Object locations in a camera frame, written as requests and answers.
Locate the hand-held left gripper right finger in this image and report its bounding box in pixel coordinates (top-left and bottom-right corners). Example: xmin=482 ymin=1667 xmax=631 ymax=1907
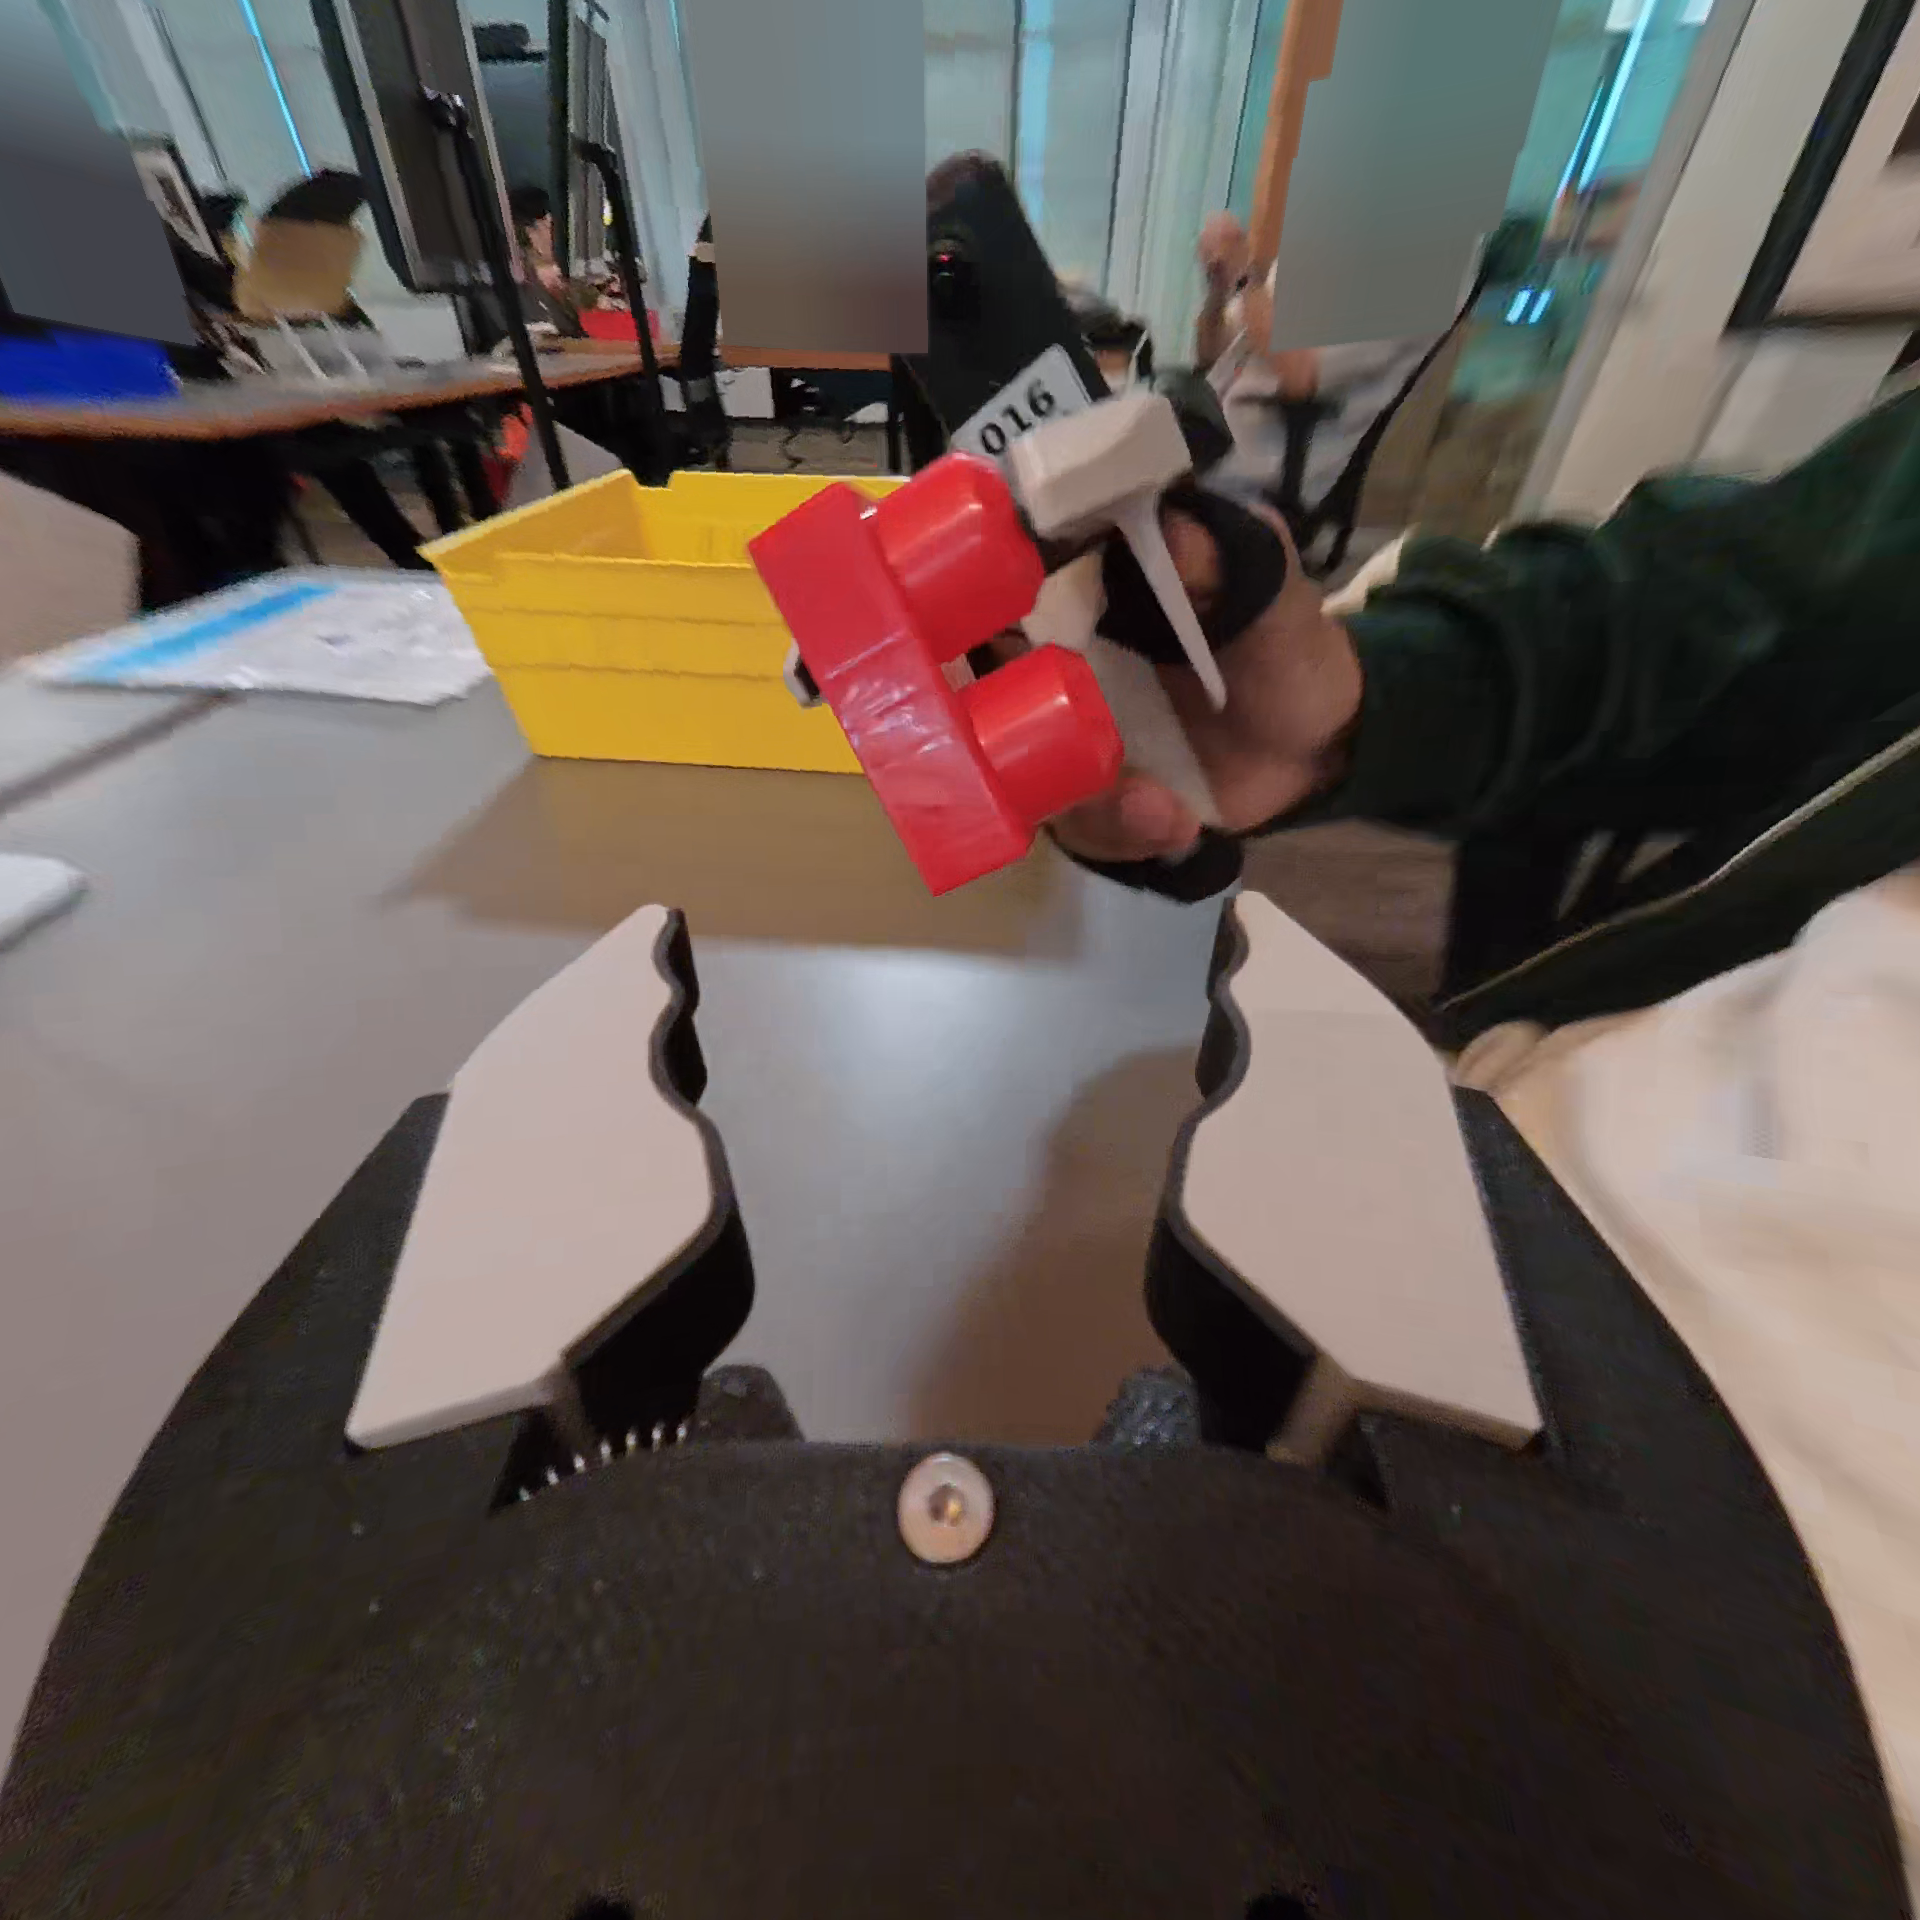
xmin=1143 ymin=891 xmax=1547 ymax=1469

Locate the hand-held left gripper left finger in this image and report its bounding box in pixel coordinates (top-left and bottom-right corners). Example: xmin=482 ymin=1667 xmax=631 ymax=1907
xmin=345 ymin=904 xmax=757 ymax=1480

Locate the red toy building block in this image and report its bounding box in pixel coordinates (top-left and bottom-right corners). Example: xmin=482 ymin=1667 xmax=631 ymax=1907
xmin=749 ymin=450 xmax=1127 ymax=896

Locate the yellow plastic bin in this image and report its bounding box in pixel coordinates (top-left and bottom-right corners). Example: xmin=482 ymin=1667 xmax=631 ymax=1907
xmin=423 ymin=468 xmax=910 ymax=775

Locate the person's right forearm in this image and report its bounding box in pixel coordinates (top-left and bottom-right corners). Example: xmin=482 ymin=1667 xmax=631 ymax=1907
xmin=1321 ymin=394 xmax=1920 ymax=844

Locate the grey desk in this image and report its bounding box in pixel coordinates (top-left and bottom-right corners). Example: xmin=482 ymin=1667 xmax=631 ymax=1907
xmin=0 ymin=559 xmax=1463 ymax=1728

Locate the background wooden desk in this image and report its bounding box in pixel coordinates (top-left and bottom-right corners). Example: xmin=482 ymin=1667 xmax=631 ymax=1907
xmin=0 ymin=342 xmax=683 ymax=453

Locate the person's right hand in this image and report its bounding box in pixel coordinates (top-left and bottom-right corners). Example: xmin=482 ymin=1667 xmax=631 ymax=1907
xmin=1048 ymin=499 xmax=1366 ymax=864

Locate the wooden pillar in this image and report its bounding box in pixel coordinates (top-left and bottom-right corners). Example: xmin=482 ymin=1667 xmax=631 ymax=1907
xmin=1248 ymin=0 xmax=1343 ymax=271

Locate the person's white shirt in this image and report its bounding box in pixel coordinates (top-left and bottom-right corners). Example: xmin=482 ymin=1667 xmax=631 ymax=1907
xmin=1455 ymin=883 xmax=1920 ymax=1848

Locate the person's dark green jacket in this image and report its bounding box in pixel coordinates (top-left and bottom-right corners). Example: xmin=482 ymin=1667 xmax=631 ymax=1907
xmin=1432 ymin=705 xmax=1920 ymax=1052

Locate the blue and white paper sheet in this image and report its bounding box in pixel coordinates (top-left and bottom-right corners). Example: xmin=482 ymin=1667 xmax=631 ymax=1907
xmin=30 ymin=571 xmax=496 ymax=705

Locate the black computer monitor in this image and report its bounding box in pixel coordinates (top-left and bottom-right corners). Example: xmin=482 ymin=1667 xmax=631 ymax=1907
xmin=313 ymin=0 xmax=513 ymax=294

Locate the white stand base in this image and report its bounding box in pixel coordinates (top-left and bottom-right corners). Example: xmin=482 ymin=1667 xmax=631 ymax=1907
xmin=0 ymin=852 xmax=88 ymax=949

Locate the blue plastic bin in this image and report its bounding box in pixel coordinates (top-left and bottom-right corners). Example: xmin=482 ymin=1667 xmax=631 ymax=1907
xmin=0 ymin=332 xmax=181 ymax=405

